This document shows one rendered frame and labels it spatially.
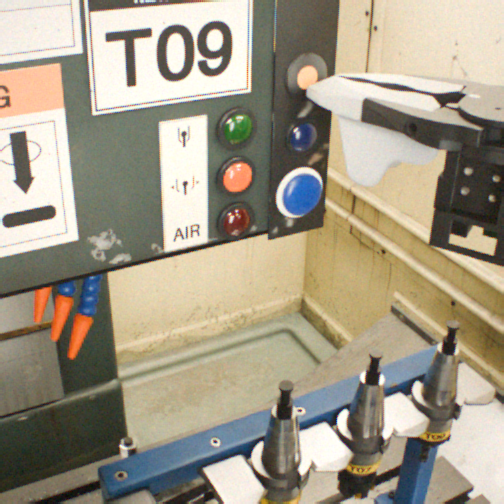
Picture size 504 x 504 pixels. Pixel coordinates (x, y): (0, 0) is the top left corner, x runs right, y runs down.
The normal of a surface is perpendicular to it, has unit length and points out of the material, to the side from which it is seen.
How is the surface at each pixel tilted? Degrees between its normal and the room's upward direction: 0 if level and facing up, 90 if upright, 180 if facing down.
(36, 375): 90
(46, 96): 90
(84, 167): 90
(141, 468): 0
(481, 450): 24
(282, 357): 0
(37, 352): 90
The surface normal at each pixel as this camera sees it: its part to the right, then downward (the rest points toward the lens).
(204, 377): 0.02, -0.87
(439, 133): -0.43, 0.44
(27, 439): 0.47, 0.45
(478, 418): -0.33, -0.70
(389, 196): -0.88, 0.22
